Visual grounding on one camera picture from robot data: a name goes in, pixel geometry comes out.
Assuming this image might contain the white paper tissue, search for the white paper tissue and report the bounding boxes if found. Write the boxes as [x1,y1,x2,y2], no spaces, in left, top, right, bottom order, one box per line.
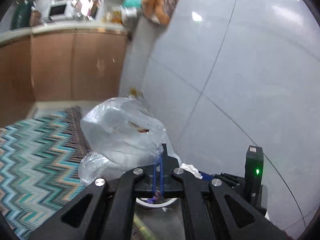
[180,163,203,179]

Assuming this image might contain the white rimmed black trash bin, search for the white rimmed black trash bin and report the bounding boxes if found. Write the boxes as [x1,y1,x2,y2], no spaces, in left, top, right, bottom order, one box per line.
[136,197,177,209]

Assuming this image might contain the brown kitchen base cabinets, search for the brown kitchen base cabinets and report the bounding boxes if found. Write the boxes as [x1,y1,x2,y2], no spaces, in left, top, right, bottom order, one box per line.
[1,28,130,126]

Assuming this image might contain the clear plastic bag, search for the clear plastic bag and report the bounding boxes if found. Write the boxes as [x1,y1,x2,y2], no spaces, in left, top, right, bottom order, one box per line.
[78,98,182,185]

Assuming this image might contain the clear oil bottle yellow cap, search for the clear oil bottle yellow cap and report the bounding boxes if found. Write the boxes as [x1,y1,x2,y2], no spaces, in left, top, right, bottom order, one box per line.
[127,88,144,101]

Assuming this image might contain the zigzag patterned floor rug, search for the zigzag patterned floor rug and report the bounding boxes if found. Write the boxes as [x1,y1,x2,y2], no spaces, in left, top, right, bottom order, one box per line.
[1,106,90,239]

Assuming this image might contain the white microwave oven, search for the white microwave oven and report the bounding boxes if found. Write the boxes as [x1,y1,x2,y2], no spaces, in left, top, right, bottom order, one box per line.
[48,1,70,21]

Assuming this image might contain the dark green kettle appliance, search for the dark green kettle appliance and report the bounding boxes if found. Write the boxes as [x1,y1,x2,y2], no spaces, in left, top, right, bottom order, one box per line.
[10,0,34,30]

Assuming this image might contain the black camera tracker box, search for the black camera tracker box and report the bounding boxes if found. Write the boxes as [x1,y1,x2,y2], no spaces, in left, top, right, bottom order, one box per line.
[244,145,264,206]

